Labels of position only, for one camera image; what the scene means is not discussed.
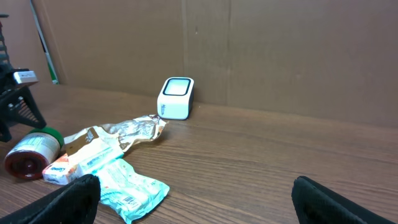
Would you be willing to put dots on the white barcode scanner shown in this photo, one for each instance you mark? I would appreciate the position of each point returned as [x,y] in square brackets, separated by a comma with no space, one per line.
[175,99]

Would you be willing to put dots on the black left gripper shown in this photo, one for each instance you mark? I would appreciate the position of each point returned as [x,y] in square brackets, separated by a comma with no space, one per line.
[17,103]

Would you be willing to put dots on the green lid jar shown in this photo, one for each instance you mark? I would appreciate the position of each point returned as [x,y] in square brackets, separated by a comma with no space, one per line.
[33,153]

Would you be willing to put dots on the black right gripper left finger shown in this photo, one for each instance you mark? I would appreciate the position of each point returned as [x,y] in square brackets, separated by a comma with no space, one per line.
[74,203]

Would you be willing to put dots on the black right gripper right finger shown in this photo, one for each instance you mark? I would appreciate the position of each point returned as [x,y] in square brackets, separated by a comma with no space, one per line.
[316,204]

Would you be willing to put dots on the brown cardboard back panel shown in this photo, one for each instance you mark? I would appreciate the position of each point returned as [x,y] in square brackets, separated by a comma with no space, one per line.
[322,58]

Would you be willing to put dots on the teal packet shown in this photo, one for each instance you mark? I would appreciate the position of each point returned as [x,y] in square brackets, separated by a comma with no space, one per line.
[128,193]

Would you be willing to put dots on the clear dried mushroom bag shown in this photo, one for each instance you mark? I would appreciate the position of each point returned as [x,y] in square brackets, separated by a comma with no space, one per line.
[135,131]

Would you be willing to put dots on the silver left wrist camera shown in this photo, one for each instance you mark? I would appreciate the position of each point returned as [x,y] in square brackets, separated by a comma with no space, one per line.
[25,78]

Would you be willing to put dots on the grey plastic mesh basket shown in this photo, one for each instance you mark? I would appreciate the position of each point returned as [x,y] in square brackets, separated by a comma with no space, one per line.
[5,59]

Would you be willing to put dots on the orange tissue pack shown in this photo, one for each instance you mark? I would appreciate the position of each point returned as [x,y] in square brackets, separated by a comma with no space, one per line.
[62,171]

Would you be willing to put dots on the white green strip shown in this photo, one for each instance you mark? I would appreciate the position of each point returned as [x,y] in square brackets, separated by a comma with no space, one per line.
[53,74]

